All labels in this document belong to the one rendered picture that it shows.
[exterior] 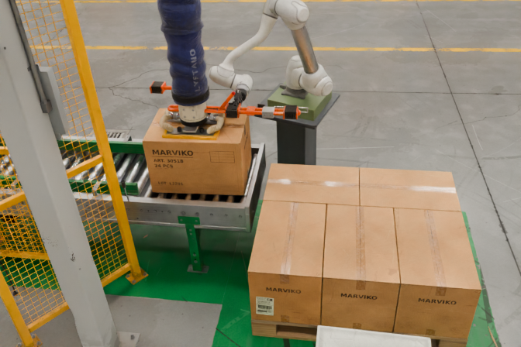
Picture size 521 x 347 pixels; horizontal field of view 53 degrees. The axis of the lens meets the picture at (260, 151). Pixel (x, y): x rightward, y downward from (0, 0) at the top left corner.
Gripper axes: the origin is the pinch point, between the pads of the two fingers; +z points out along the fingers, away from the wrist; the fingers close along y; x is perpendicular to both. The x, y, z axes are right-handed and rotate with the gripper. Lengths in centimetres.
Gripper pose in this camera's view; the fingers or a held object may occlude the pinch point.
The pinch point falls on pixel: (235, 110)
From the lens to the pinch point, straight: 319.1
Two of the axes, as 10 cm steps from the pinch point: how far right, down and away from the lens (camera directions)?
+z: -1.4, 5.7, -8.1
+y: 0.4, 8.2, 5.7
